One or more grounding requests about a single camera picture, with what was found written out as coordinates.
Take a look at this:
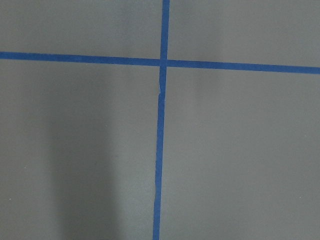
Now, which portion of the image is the brown paper table cover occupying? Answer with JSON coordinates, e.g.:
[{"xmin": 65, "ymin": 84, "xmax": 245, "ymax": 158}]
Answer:
[{"xmin": 0, "ymin": 0, "xmax": 320, "ymax": 240}]

